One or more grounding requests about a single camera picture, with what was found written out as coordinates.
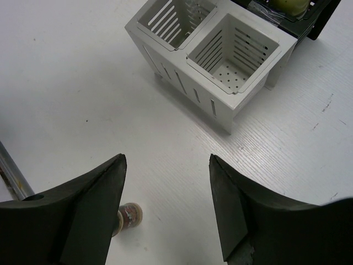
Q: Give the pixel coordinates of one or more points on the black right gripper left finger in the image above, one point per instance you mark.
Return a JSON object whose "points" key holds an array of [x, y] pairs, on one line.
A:
{"points": [[72, 223]]}

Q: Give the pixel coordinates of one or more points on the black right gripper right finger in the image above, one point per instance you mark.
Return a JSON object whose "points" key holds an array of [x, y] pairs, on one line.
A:
{"points": [[259, 226]]}

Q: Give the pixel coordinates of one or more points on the black lid spice jar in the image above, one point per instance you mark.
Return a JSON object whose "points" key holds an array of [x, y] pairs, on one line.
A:
{"points": [[128, 216]]}

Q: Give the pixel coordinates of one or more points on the white slotted organizer rack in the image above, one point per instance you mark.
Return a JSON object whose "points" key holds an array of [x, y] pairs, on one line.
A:
{"points": [[216, 53]]}

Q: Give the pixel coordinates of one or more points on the black organizer rack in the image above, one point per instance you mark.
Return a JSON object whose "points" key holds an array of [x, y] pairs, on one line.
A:
{"points": [[308, 24]]}

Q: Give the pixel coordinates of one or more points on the aluminium front table rail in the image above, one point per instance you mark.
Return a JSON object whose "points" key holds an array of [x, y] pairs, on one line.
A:
{"points": [[14, 180]]}

